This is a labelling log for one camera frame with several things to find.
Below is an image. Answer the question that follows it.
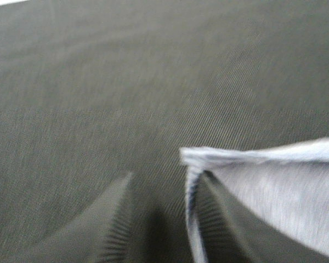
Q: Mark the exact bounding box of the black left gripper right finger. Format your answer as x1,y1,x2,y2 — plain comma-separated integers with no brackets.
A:
194,172,329,262

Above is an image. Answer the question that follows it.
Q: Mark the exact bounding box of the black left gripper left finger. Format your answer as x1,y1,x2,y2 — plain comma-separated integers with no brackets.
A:
30,174,159,262

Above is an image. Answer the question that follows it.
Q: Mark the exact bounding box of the grey microfibre towel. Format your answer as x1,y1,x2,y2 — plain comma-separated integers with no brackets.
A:
180,137,329,262

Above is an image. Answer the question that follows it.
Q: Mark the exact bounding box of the black table cloth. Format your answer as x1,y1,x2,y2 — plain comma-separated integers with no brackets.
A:
0,1,329,262

